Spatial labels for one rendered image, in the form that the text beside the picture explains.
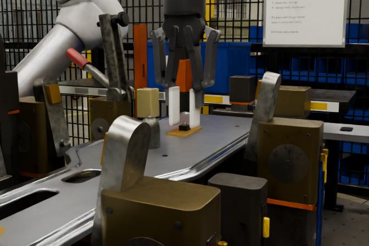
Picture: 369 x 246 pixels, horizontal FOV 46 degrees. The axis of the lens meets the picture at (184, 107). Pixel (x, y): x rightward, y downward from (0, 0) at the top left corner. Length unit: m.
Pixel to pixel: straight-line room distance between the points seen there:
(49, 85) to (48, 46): 0.51
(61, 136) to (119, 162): 0.38
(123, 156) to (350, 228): 0.92
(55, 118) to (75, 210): 0.29
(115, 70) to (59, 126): 0.18
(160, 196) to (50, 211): 0.14
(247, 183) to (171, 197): 0.22
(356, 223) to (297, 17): 0.57
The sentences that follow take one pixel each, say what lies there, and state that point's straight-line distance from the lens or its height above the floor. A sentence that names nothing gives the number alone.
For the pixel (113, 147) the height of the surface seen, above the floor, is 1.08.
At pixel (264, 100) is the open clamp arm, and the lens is 0.66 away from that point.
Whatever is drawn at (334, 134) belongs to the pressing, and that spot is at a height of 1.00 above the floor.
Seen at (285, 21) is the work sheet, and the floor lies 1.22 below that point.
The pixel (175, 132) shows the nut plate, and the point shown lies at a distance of 0.79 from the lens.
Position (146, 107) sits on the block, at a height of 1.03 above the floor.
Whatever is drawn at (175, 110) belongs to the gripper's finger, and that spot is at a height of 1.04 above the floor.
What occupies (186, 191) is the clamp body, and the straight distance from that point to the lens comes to 0.36.
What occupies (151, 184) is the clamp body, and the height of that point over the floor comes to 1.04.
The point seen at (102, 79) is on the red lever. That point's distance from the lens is 0.87.
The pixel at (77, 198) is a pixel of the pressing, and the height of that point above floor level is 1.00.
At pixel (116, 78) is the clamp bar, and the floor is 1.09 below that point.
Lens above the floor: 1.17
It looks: 9 degrees down
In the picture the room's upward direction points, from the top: straight up
